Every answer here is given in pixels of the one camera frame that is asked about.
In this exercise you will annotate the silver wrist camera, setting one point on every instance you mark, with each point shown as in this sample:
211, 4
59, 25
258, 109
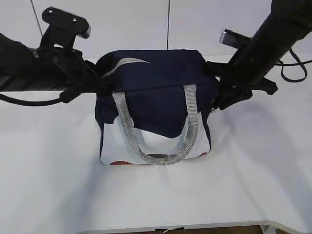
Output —
233, 39

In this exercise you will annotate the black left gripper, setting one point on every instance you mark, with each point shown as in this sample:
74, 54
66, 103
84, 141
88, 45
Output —
54, 66

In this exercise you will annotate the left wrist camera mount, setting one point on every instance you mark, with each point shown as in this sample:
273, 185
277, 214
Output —
63, 28

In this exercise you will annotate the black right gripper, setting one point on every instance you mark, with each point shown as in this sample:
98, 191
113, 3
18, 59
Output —
238, 79

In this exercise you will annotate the navy blue lunch bag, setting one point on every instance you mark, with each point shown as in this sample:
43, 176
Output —
158, 110

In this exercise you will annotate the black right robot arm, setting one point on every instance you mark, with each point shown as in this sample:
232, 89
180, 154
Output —
288, 22

